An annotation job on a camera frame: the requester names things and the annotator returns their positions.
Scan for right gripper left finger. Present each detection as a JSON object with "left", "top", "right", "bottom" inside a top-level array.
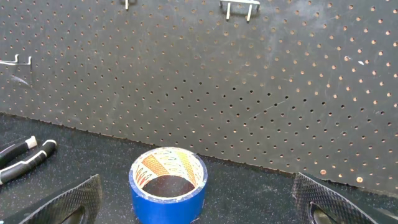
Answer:
[{"left": 0, "top": 174, "right": 104, "bottom": 224}]

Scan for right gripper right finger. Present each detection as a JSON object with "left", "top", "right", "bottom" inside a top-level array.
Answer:
[{"left": 291, "top": 172, "right": 398, "bottom": 224}]

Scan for black and white pliers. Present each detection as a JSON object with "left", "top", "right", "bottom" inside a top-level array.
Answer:
[{"left": 0, "top": 135, "right": 58, "bottom": 186}]

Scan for black pegboard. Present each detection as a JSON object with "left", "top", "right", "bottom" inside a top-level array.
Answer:
[{"left": 0, "top": 0, "right": 398, "bottom": 198}]

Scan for roll of blue tape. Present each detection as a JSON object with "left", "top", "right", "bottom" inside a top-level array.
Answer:
[{"left": 128, "top": 146, "right": 208, "bottom": 224}]

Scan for metal hook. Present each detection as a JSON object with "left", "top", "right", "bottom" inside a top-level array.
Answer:
[
  {"left": 0, "top": 54, "right": 33, "bottom": 67},
  {"left": 219, "top": 0, "right": 261, "bottom": 24},
  {"left": 120, "top": 0, "right": 137, "bottom": 11}
]

